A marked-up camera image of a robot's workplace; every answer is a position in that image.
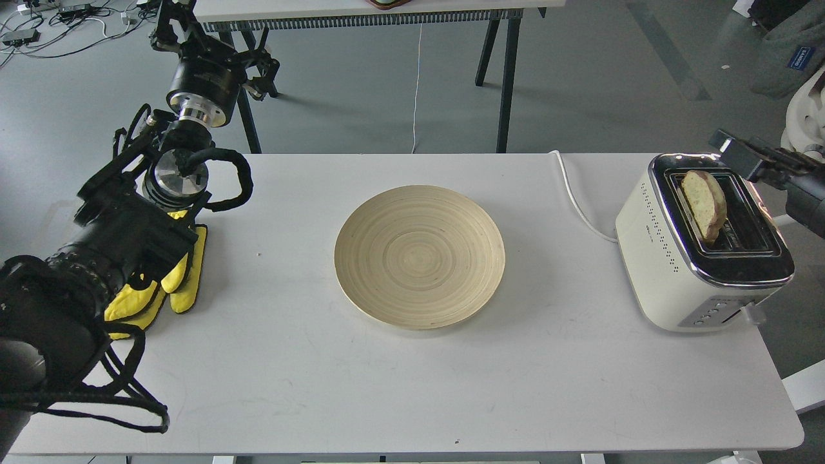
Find background table with black legs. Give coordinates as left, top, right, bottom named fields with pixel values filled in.
left=194, top=1, right=566, bottom=153

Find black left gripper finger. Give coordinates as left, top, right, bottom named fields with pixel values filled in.
left=242, top=28, right=280, bottom=100
left=150, top=1, right=208, bottom=52

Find slice of bread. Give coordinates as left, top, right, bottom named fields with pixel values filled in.
left=681, top=170, right=728, bottom=246

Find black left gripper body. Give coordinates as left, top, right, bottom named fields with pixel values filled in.
left=167, top=43, right=258, bottom=128

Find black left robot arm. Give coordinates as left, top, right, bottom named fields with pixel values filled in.
left=2, top=1, right=280, bottom=456

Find brown object on background table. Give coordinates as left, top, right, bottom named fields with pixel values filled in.
left=367, top=0, right=409, bottom=10

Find thin white hanging cable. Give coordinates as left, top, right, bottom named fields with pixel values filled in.
left=411, top=23, right=423, bottom=154

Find cream white toaster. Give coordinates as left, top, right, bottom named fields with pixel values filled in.
left=616, top=153, right=795, bottom=334

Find white toaster power cable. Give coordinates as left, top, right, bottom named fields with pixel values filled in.
left=549, top=150, right=619, bottom=244

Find round bamboo plate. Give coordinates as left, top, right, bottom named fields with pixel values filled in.
left=333, top=185, right=506, bottom=330

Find floor cables and power strips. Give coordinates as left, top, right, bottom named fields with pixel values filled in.
left=0, top=0, right=159, bottom=69

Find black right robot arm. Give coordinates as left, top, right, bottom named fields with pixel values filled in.
left=709, top=130, right=824, bottom=238

